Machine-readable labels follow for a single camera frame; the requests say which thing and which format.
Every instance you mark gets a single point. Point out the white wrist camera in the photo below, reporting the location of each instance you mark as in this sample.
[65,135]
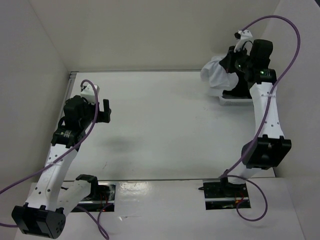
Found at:
[242,36]
[87,92]

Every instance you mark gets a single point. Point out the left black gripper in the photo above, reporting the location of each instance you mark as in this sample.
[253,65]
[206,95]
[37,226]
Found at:
[104,116]

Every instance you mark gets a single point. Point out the white skirt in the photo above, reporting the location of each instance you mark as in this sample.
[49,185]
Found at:
[217,77]

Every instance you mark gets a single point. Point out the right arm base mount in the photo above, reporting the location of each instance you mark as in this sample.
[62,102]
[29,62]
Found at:
[224,196]

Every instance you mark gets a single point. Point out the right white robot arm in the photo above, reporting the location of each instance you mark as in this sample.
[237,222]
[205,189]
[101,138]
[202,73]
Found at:
[269,145]

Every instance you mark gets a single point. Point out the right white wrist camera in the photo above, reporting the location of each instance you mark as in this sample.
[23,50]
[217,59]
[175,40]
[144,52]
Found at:
[242,36]

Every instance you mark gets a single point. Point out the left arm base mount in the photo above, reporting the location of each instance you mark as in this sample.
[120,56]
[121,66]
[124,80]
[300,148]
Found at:
[103,200]

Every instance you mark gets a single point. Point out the black skirt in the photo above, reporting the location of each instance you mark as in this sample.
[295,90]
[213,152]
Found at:
[240,91]

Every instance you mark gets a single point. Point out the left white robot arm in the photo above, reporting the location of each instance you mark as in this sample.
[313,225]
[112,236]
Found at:
[45,211]

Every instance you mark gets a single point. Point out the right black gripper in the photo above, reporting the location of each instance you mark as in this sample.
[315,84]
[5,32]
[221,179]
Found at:
[227,62]

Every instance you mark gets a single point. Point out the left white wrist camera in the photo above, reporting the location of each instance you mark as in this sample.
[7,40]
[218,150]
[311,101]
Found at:
[87,92]

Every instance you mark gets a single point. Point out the white plastic basket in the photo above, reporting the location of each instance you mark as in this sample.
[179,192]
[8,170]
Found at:
[229,100]

